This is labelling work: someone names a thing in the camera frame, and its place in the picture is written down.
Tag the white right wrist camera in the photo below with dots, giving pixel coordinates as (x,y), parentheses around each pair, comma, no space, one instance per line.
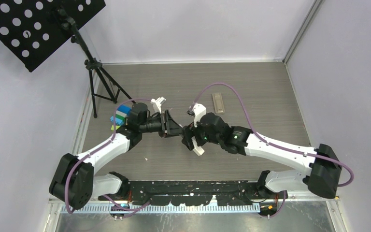
(197,111)

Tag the grey toy brick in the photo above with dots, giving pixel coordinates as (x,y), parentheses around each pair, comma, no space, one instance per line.
(120,115)

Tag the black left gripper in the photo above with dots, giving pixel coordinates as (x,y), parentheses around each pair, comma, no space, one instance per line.
(169,127)

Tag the white slim remote control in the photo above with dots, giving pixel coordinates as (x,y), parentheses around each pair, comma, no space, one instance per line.
(198,150)

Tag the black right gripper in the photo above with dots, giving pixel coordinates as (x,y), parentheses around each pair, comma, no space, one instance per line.
(189,131)

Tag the aluminium rail frame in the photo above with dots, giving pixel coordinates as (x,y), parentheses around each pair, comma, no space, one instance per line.
(95,205)

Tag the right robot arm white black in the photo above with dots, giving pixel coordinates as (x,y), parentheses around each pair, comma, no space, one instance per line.
(314,169)

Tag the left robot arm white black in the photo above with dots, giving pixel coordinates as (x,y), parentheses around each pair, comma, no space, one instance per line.
(74,181)

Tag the green blue toy brick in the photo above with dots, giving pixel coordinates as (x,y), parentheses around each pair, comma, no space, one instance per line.
(117,120)

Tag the black perforated music stand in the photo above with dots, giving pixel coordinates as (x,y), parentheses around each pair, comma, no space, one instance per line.
(34,29)

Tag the lime green toy wedge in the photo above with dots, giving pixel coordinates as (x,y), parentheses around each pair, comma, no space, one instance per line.
(115,127)

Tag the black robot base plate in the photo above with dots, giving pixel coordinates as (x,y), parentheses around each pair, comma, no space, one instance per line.
(193,193)

